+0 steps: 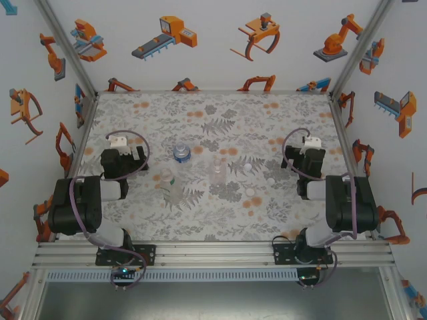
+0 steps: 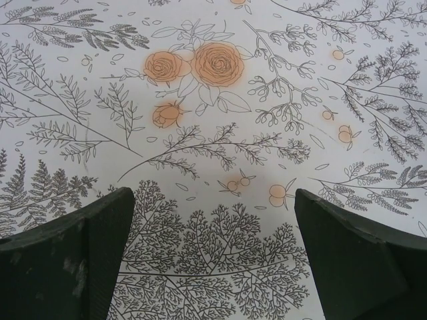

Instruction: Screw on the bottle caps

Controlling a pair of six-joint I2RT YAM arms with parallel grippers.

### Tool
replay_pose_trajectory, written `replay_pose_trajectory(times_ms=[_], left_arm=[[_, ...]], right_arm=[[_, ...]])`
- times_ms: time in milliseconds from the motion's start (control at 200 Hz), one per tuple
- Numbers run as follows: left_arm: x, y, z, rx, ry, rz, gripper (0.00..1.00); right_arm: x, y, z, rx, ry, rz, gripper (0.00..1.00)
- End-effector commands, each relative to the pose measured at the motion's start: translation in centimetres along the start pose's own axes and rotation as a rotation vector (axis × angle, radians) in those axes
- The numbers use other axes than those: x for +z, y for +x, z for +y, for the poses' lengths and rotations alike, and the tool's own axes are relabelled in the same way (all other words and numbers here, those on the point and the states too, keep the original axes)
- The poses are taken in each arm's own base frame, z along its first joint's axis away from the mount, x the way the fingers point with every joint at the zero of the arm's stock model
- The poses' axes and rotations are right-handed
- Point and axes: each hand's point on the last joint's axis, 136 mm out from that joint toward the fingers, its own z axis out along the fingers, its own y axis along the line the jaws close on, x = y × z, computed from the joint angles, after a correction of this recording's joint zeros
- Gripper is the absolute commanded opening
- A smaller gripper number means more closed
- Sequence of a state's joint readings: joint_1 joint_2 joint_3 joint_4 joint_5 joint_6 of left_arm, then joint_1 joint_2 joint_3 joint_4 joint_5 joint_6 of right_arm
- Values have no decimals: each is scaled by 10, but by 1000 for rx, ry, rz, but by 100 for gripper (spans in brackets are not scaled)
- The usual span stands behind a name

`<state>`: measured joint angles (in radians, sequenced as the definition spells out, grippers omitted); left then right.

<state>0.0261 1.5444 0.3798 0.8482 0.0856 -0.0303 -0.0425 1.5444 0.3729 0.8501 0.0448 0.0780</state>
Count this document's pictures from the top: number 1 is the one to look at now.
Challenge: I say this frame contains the green label plastic bottle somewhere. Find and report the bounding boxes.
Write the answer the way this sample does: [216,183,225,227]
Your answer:
[157,167,185,205]

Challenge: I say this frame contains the blue label plastic bottle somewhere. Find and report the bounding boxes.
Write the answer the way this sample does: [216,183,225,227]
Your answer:
[172,141,193,164]

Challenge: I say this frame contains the clear unlabelled plastic bottle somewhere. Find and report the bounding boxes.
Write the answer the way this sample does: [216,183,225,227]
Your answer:
[208,157,228,186]

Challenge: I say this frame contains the floral patterned tablecloth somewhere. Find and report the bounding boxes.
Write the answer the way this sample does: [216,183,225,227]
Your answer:
[66,92,376,243]

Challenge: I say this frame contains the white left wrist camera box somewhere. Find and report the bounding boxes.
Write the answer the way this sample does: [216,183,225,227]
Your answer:
[106,135,134,157]

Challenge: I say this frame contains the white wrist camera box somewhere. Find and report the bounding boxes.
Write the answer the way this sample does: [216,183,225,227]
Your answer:
[106,135,134,157]
[302,134,322,150]

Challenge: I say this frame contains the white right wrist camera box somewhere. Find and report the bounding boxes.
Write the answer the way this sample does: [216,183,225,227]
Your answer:
[302,134,322,150]

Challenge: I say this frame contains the aluminium table side rail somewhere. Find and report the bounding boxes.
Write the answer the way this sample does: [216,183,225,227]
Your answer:
[63,93,100,181]
[328,93,380,239]

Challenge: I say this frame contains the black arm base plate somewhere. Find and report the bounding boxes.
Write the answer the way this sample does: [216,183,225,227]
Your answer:
[95,245,157,267]
[272,243,334,266]

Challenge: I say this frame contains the thin aluminium table rail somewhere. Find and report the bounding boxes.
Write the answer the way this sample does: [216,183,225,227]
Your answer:
[96,89,332,95]

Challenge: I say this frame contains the wide aluminium frame rail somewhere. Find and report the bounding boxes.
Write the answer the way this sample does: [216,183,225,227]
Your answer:
[31,240,396,269]

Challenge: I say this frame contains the slanted aluminium frame post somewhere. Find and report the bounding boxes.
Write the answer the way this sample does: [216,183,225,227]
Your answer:
[33,0,99,97]
[330,0,396,97]

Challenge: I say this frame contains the perforated grey cable duct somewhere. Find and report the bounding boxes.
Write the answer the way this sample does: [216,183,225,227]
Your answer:
[45,269,298,283]

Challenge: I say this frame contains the aluminium frame leg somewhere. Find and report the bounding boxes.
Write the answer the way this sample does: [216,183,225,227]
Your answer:
[380,266,413,320]
[18,266,47,320]

